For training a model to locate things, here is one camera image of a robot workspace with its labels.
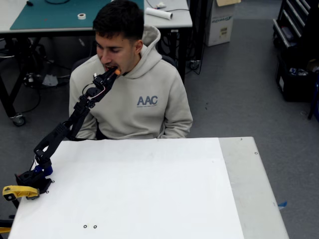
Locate man in beige hoodie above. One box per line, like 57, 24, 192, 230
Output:
69, 0, 194, 140

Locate white rag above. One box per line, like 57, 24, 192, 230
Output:
42, 74, 58, 87

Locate white paper roll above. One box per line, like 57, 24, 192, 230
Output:
145, 6, 173, 20

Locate green cutting mat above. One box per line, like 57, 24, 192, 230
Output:
9, 0, 145, 30

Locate grey work table black legs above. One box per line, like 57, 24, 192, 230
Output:
0, 0, 194, 125

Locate caster wheel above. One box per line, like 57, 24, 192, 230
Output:
10, 112, 26, 127

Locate white paper sheet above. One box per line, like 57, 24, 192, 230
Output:
7, 137, 245, 239

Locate white cardboard box green print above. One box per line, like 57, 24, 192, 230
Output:
205, 0, 242, 47

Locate yellow clamp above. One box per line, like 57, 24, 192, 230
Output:
2, 185, 40, 201

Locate black storage bin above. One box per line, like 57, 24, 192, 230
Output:
275, 53, 319, 102

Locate black tool cart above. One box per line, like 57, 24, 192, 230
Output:
272, 0, 319, 48

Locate black yellow clamp handle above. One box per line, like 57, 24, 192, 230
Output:
0, 219, 13, 234

